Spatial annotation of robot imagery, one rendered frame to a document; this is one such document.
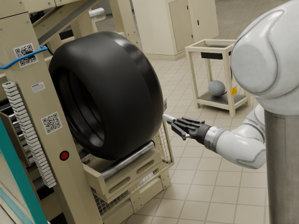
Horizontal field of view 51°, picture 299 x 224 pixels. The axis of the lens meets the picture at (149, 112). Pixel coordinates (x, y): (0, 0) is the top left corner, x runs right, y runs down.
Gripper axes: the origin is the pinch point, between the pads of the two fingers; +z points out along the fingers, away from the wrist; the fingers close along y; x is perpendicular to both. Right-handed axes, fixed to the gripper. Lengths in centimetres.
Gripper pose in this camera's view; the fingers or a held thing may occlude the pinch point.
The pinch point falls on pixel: (169, 119)
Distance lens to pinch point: 129.1
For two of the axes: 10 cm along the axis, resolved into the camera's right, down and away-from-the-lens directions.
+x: 1.2, 8.6, 5.0
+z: -6.8, -2.9, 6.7
